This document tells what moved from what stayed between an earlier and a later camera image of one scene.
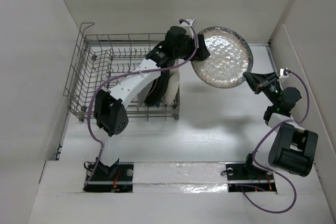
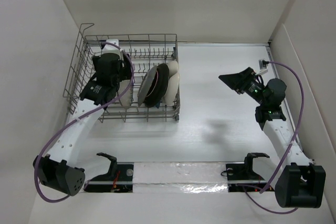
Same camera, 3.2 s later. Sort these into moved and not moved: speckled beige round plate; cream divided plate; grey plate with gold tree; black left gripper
Moved: black left gripper; speckled beige round plate
Not moved: cream divided plate; grey plate with gold tree
